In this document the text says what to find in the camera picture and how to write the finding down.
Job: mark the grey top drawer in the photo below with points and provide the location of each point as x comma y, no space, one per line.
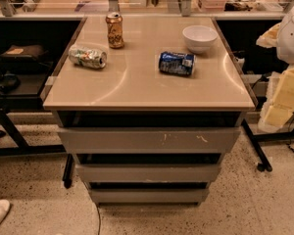
156,140

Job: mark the grey drawer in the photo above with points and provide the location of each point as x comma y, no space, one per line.
148,173
156,140
149,196

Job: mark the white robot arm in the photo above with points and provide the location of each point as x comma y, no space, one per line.
279,106

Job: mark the grey middle drawer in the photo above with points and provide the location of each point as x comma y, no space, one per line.
148,173

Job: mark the grey bottom drawer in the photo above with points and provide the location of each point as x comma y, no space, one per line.
149,196

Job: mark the blue pepsi can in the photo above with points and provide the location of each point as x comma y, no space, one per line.
176,63

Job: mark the white ceramic bowl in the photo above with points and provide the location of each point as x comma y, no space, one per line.
199,38

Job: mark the crushed green white can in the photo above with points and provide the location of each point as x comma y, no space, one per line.
88,57

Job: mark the upright gold soda can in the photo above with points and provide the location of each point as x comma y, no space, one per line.
114,22

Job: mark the black headphones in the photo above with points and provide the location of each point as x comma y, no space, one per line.
9,82

